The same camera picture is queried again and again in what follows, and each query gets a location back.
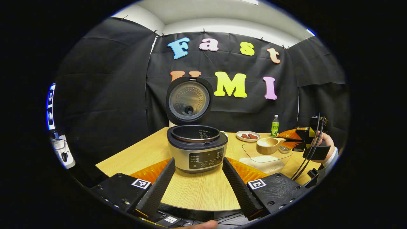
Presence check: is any white round plate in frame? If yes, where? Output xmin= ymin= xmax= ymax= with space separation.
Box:
xmin=236 ymin=131 xmax=261 ymax=142

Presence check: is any clear box of rice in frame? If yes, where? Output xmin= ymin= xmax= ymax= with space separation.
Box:
xmin=239 ymin=142 xmax=293 ymax=175

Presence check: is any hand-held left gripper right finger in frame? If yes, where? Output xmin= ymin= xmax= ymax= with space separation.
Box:
xmin=222 ymin=157 xmax=310 ymax=220

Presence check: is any computer monitor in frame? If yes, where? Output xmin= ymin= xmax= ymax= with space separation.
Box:
xmin=45 ymin=83 xmax=58 ymax=131

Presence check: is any black silver rice cooker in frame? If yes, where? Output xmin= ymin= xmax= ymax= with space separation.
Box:
xmin=166 ymin=76 xmax=228 ymax=174

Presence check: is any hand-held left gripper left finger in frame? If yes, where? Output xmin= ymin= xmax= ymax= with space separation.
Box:
xmin=90 ymin=157 xmax=176 ymax=219

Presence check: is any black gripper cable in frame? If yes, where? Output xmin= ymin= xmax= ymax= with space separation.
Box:
xmin=291 ymin=113 xmax=328 ymax=181

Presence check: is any black table clamp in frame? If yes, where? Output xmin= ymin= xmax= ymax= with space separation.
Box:
xmin=306 ymin=168 xmax=320 ymax=188

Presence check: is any black backdrop cloth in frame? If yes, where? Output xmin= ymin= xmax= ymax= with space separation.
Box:
xmin=52 ymin=17 xmax=347 ymax=188

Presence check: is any wooden spoon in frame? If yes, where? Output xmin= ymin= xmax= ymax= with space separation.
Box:
xmin=256 ymin=137 xmax=304 ymax=156

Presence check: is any green drink bottle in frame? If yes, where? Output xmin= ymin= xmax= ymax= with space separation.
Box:
xmin=271 ymin=115 xmax=280 ymax=137

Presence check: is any black device white label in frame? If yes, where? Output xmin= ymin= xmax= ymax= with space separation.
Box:
xmin=153 ymin=210 xmax=182 ymax=228

